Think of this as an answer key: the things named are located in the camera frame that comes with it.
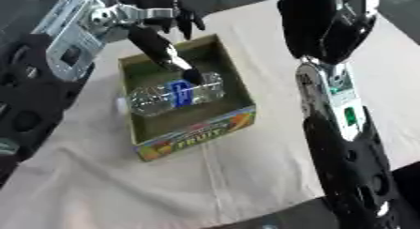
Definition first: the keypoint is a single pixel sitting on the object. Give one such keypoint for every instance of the open cardboard box, printed front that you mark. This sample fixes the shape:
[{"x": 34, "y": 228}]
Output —
[{"x": 186, "y": 98}]

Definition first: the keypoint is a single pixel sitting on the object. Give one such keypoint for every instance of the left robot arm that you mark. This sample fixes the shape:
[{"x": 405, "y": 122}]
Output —
[{"x": 38, "y": 79}]

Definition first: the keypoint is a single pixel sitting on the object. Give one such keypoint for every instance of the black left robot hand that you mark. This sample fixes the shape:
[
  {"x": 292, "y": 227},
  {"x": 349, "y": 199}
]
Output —
[{"x": 156, "y": 46}]

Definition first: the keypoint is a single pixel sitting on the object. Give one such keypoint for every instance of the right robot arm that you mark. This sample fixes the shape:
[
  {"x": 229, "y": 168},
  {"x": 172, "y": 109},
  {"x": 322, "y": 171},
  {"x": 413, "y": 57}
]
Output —
[{"x": 344, "y": 135}]

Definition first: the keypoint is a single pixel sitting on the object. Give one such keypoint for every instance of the clear plastic bottle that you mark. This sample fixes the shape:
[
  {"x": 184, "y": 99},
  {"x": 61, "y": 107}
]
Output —
[{"x": 178, "y": 93}]

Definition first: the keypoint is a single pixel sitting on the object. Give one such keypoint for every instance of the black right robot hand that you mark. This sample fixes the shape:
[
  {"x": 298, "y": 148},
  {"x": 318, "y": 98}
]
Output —
[{"x": 314, "y": 23}]

